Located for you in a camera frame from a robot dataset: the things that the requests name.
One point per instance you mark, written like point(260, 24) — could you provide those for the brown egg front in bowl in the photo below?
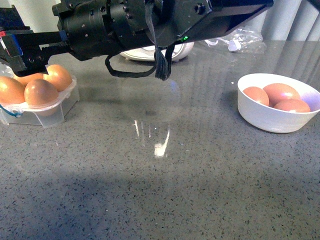
point(293, 106)

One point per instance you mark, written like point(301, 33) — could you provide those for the white power cord plug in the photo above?
point(232, 45)

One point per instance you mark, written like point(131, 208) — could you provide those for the clear plastic egg box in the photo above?
point(47, 115)

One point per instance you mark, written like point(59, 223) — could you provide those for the white round bowl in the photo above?
point(271, 119)

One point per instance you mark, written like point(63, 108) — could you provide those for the clear plastic bag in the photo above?
point(251, 41)

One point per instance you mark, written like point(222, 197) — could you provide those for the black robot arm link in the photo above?
point(197, 20)

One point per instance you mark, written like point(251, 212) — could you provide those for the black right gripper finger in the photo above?
point(27, 53)

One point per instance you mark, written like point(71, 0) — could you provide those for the brown egg back in bowl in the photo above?
point(278, 92)

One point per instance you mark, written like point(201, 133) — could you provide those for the brown egg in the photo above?
point(40, 92)
point(26, 79)
point(293, 106)
point(257, 94)
point(11, 91)
point(58, 76)
point(278, 92)

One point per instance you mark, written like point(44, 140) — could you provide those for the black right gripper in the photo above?
point(93, 28)

